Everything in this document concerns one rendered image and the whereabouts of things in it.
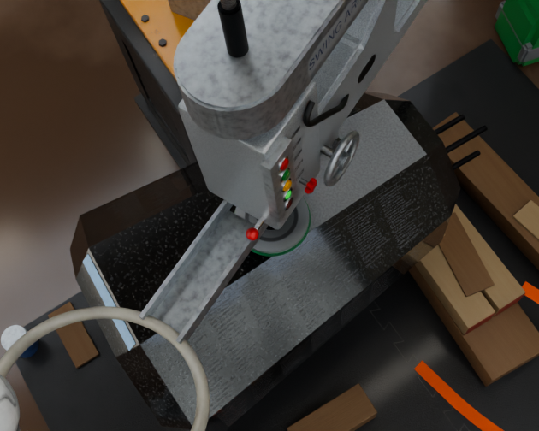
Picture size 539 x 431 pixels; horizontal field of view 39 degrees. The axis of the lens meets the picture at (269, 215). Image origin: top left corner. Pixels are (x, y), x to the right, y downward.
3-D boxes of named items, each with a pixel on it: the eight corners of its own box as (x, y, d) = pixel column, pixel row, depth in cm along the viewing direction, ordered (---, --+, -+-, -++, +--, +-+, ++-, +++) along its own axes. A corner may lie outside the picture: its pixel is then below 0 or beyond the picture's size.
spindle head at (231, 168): (283, 90, 205) (271, -20, 163) (354, 126, 199) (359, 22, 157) (208, 195, 195) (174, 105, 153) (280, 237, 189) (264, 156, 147)
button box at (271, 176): (288, 191, 179) (281, 133, 152) (298, 197, 178) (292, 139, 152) (269, 218, 176) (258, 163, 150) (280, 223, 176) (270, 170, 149)
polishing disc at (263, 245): (229, 191, 220) (228, 190, 218) (301, 178, 219) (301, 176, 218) (240, 260, 211) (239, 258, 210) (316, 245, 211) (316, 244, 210)
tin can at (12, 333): (41, 353, 294) (28, 346, 282) (16, 362, 293) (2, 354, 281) (36, 329, 298) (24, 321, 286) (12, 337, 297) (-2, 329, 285)
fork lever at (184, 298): (283, 107, 207) (282, 97, 202) (344, 139, 202) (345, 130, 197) (131, 314, 186) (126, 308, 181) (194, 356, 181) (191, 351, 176)
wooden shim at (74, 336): (49, 315, 299) (47, 315, 298) (71, 302, 301) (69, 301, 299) (77, 369, 290) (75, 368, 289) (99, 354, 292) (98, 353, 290)
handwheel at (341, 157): (328, 134, 195) (328, 104, 182) (362, 151, 193) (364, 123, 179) (297, 179, 191) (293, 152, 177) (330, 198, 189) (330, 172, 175)
